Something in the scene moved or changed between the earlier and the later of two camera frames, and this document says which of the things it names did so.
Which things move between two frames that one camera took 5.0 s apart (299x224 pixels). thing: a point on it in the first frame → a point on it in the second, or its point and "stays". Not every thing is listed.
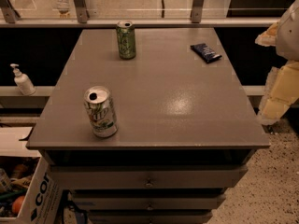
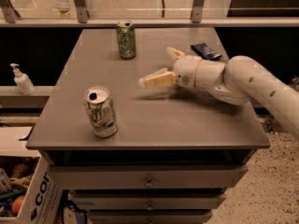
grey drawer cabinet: x=185 y=127 stays
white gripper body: x=289 y=35 → x=184 y=69
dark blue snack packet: x=206 y=52 stays
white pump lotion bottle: x=22 y=81 stays
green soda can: x=126 y=39 stays
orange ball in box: x=18 y=203 stays
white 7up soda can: x=101 y=111 stays
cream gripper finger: x=281 y=91 → x=160 y=79
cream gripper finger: x=269 y=37 → x=174 y=53
